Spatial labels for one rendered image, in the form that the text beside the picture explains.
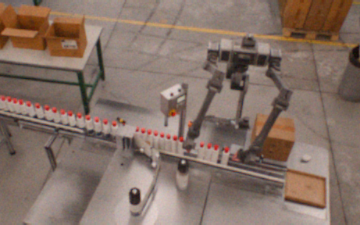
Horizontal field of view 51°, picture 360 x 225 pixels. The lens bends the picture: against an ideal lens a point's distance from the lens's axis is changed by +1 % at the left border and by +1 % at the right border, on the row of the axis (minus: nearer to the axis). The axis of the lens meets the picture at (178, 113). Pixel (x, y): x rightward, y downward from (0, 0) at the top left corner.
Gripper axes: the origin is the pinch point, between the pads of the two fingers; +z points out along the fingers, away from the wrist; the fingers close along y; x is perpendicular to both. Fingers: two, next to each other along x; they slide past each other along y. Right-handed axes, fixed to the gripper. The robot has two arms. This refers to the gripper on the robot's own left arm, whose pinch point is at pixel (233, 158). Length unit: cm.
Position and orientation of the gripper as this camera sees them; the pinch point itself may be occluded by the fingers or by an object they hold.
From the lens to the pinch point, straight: 297.4
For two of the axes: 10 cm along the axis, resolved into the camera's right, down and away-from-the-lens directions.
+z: -6.7, 3.7, 6.5
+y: -2.6, 7.0, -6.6
